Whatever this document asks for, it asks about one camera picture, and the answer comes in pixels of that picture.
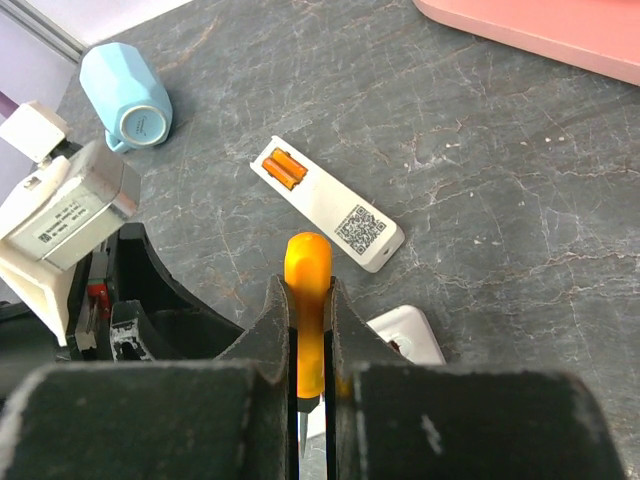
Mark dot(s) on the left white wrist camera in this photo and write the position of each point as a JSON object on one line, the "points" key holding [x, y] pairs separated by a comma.
{"points": [[74, 200]]}

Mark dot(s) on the orange handled screwdriver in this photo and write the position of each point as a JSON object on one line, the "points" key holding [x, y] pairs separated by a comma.
{"points": [[307, 274]]}

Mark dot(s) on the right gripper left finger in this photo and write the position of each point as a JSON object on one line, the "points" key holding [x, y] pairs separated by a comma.
{"points": [[221, 418]]}

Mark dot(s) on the white remote blue batteries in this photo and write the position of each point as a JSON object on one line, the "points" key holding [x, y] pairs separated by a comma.
{"points": [[400, 333]]}

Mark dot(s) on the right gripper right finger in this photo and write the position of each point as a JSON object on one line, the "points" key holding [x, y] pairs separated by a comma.
{"points": [[388, 418]]}

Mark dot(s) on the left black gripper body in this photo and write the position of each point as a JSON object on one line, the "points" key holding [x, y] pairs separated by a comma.
{"points": [[25, 340]]}

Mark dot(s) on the white remote orange batteries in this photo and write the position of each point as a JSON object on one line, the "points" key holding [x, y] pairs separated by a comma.
{"points": [[363, 232]]}

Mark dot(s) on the pink three-tier shelf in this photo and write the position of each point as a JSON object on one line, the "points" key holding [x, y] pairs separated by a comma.
{"points": [[598, 36]]}

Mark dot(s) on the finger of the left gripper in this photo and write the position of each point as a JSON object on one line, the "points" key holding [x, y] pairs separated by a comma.
{"points": [[181, 325], [125, 337]]}

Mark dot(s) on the orange battery pair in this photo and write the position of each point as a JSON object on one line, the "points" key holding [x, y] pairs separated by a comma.
{"points": [[284, 168]]}

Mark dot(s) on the light blue mug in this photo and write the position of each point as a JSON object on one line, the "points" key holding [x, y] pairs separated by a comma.
{"points": [[127, 95]]}

